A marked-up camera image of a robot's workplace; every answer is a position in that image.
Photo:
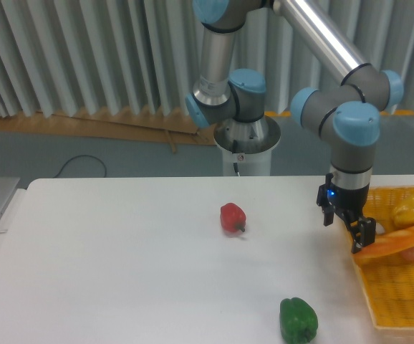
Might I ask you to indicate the grey pleated curtain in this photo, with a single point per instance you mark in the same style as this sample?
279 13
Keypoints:
67 56

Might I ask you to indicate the green bell pepper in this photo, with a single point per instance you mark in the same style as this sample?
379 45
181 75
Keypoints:
298 321

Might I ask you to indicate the yellow bell pepper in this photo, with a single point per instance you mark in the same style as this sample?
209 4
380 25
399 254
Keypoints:
403 213

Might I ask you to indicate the baguette bread loaf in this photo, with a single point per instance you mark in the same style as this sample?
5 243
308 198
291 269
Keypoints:
385 245

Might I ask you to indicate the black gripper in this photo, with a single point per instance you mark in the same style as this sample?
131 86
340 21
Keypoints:
347 204

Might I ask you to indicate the brown cardboard sheet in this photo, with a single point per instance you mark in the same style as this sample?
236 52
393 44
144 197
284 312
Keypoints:
173 129

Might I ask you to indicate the white paper tag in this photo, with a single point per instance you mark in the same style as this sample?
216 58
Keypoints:
380 230

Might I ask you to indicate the red bell pepper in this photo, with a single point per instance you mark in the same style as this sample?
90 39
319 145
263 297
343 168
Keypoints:
232 218

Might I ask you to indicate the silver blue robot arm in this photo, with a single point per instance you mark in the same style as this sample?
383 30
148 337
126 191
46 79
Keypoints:
346 118

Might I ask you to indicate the yellow woven basket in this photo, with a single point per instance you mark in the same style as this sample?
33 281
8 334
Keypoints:
388 282

